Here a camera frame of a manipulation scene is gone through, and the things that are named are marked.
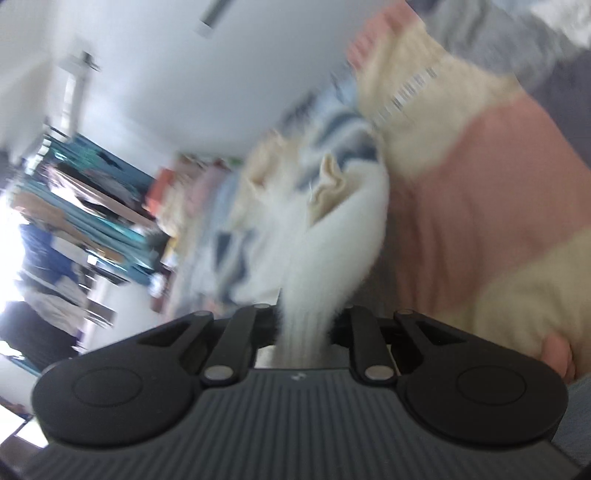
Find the white fleece striped sweater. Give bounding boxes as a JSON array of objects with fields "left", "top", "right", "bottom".
[{"left": 213, "top": 107, "right": 390, "bottom": 369}]

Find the hanging clothes rack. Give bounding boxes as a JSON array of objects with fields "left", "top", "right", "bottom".
[{"left": 1, "top": 137, "right": 166, "bottom": 371}]

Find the pink and cream pillow pile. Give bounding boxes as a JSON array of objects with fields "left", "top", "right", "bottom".
[{"left": 155, "top": 154, "right": 230, "bottom": 238}]

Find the orange box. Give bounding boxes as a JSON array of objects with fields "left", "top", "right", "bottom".
[{"left": 143, "top": 168, "right": 176, "bottom": 217}]

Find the patchwork pastel bed quilt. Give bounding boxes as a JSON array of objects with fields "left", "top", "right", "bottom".
[{"left": 164, "top": 1, "right": 590, "bottom": 379}]

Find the wall air vent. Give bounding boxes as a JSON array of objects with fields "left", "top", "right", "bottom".
[{"left": 197, "top": 0, "right": 235, "bottom": 38}]

